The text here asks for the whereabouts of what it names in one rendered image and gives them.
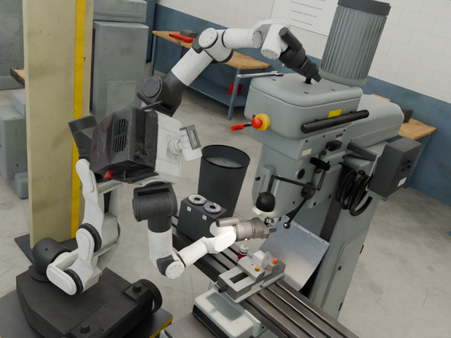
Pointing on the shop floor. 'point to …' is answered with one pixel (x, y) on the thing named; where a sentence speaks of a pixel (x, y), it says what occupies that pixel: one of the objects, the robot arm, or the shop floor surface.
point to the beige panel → (55, 115)
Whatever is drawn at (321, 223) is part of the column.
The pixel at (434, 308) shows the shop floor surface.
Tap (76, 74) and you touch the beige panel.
